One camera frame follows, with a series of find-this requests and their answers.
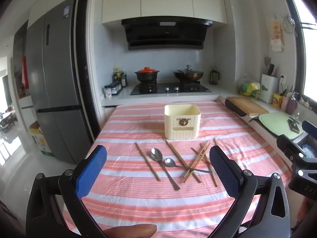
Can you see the red hanging cloth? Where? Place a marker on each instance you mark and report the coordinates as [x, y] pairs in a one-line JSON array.
[[25, 73]]

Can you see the pink striped tablecloth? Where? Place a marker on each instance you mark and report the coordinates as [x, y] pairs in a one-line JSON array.
[[138, 203]]

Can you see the cardboard box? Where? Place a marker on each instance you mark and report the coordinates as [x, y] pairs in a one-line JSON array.
[[40, 140]]

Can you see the black clay pot red lid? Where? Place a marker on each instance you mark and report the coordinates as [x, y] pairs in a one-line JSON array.
[[146, 74]]

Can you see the grey refrigerator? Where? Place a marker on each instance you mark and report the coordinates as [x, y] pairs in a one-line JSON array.
[[57, 79]]

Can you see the large steel spoon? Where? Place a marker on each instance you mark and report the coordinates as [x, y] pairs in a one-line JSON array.
[[156, 154]]

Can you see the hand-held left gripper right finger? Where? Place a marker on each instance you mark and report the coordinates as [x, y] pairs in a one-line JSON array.
[[224, 171]]

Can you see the green cutting board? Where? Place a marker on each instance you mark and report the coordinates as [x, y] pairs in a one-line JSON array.
[[275, 124]]

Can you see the glass kettle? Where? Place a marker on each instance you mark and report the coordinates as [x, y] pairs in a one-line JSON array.
[[214, 77]]

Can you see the wall socket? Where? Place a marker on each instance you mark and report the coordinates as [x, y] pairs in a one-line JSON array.
[[283, 79]]

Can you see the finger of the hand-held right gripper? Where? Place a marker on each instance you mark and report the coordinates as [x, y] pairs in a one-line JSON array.
[[309, 128], [287, 145]]

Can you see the yellow packet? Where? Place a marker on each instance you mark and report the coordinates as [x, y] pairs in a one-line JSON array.
[[277, 100]]

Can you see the black range hood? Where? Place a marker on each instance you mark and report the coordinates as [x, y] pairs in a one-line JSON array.
[[166, 33]]

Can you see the black gas cooktop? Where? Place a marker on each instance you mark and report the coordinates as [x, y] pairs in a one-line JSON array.
[[171, 88]]

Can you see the black oblong tray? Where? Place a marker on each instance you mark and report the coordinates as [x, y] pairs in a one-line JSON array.
[[234, 107]]

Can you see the wok with glass lid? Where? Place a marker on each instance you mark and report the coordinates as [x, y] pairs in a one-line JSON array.
[[188, 74]]

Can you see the group of condiment bottles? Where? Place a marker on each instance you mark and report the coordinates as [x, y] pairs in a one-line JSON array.
[[120, 78]]

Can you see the yellow green bag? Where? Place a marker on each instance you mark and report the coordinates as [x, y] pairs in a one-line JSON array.
[[250, 88]]

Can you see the wooden cutting board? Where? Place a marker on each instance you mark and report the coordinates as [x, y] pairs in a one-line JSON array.
[[247, 104]]

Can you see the wall calendar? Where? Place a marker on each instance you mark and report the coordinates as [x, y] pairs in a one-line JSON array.
[[276, 33]]

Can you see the soap dispenser bottle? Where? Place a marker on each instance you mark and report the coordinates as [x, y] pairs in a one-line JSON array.
[[292, 105]]

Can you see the black door frame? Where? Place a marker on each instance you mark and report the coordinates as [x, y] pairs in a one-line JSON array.
[[85, 54]]

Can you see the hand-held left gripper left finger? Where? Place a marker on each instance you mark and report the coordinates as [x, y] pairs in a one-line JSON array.
[[90, 171]]

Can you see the pile of crossed chopsticks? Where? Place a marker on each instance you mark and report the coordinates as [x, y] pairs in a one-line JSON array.
[[198, 161]]

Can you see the white knife block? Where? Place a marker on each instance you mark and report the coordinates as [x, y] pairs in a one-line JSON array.
[[268, 89]]

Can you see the small steel spoon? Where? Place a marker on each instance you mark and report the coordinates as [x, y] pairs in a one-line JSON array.
[[170, 162]]

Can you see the cream ribbed utensil box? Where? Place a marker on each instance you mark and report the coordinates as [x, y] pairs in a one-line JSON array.
[[182, 121]]

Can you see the white upper cabinets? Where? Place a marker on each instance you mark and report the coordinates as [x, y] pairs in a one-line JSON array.
[[164, 0]]

